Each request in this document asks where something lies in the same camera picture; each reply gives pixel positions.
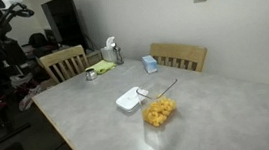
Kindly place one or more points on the wooden chair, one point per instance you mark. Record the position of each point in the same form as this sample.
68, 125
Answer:
179, 55
65, 64

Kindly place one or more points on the small metal cup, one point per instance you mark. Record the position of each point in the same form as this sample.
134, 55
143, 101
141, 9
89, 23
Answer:
91, 74

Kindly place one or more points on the blue tissue box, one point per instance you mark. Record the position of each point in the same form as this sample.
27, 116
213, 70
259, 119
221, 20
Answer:
150, 64

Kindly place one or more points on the green folded cloth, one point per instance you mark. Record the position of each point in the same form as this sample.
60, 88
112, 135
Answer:
102, 67

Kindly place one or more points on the left wooden chair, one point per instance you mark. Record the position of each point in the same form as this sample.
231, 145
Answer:
65, 64

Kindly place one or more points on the clear plastic food container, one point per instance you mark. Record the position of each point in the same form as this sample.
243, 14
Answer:
159, 104

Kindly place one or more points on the right wooden chair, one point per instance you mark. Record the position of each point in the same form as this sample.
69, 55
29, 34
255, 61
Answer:
179, 55

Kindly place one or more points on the white rectangular container lid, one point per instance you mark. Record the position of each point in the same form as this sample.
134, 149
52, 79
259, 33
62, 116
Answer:
130, 99

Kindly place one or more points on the white tissue dispenser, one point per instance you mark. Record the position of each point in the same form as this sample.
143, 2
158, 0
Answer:
107, 51

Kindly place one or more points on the metal pepper grinder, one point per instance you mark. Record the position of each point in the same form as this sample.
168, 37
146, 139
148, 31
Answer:
117, 51

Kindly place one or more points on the yellow cereal rings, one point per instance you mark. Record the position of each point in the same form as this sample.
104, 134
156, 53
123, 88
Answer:
158, 111

